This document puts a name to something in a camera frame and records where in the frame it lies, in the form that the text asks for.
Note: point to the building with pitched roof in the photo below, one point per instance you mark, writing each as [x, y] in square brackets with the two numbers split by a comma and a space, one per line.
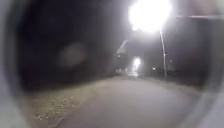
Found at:
[121, 53]

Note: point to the grey paved path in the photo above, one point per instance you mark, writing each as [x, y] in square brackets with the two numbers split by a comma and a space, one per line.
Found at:
[130, 103]

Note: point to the street lamp pole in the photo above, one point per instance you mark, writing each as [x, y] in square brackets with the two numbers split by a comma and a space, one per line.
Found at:
[163, 56]

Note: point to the leaf-strewn grass verge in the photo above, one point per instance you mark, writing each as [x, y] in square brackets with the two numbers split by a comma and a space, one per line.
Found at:
[55, 106]

